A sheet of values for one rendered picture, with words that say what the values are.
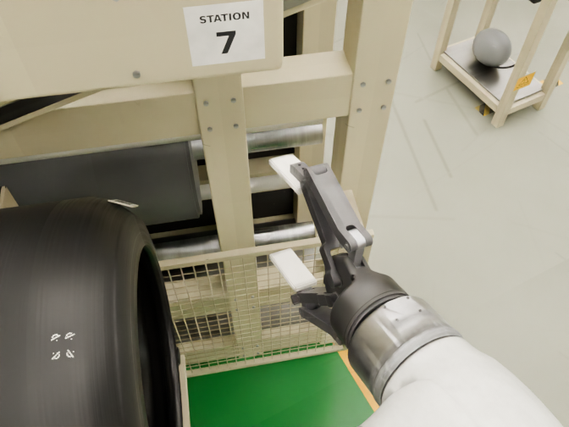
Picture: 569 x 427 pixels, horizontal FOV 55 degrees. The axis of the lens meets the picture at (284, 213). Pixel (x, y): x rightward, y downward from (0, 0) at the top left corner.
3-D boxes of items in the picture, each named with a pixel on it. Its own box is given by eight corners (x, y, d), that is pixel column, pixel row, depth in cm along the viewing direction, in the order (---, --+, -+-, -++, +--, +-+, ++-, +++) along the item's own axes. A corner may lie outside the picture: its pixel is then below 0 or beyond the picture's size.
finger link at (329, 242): (329, 289, 53) (335, 287, 52) (292, 184, 55) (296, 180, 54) (363, 278, 54) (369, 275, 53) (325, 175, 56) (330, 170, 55)
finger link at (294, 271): (317, 280, 64) (317, 285, 64) (290, 246, 69) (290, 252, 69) (295, 288, 63) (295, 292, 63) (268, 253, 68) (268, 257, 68)
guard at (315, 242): (82, 396, 178) (-11, 292, 122) (82, 390, 179) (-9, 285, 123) (347, 350, 187) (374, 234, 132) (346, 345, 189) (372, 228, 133)
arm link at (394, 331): (478, 319, 44) (431, 275, 48) (386, 358, 41) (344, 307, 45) (456, 390, 49) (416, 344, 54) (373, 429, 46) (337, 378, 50)
